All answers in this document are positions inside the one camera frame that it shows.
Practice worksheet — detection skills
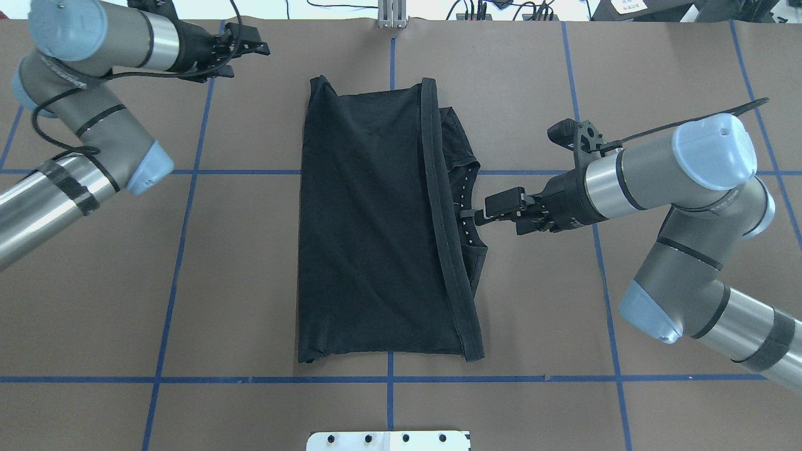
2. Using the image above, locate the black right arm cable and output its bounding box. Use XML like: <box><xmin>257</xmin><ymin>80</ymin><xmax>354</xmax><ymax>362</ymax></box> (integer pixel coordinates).
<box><xmin>608</xmin><ymin>96</ymin><xmax>771</xmax><ymax>146</ymax></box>

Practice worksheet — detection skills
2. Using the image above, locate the black graphic t-shirt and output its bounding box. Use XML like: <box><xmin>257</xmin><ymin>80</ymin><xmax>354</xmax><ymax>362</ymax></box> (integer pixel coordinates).
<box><xmin>297</xmin><ymin>75</ymin><xmax>487</xmax><ymax>363</ymax></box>

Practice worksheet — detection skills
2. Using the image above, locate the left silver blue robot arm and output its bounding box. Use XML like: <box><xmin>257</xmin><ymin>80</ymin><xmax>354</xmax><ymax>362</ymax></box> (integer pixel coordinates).
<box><xmin>1</xmin><ymin>1</ymin><xmax>270</xmax><ymax>269</ymax></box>

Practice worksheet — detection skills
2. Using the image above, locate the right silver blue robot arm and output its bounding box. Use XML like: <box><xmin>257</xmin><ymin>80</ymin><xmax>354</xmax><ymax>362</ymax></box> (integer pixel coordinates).
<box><xmin>461</xmin><ymin>112</ymin><xmax>801</xmax><ymax>392</ymax></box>

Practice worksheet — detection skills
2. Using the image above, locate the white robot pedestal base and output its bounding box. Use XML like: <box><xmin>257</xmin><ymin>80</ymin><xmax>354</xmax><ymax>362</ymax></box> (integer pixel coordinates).
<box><xmin>306</xmin><ymin>430</ymin><xmax>472</xmax><ymax>450</ymax></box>

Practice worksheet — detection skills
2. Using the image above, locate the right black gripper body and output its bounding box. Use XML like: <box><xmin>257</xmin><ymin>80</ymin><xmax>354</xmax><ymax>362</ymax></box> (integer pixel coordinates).
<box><xmin>538</xmin><ymin>170</ymin><xmax>608</xmax><ymax>233</ymax></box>

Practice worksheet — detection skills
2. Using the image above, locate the aluminium frame post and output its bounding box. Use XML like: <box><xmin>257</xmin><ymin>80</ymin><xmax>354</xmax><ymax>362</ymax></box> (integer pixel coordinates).
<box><xmin>377</xmin><ymin>0</ymin><xmax>409</xmax><ymax>29</ymax></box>

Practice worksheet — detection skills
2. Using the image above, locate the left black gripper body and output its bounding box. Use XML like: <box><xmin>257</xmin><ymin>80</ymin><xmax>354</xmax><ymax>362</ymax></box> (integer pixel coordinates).
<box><xmin>175</xmin><ymin>21</ymin><xmax>229</xmax><ymax>81</ymax></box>

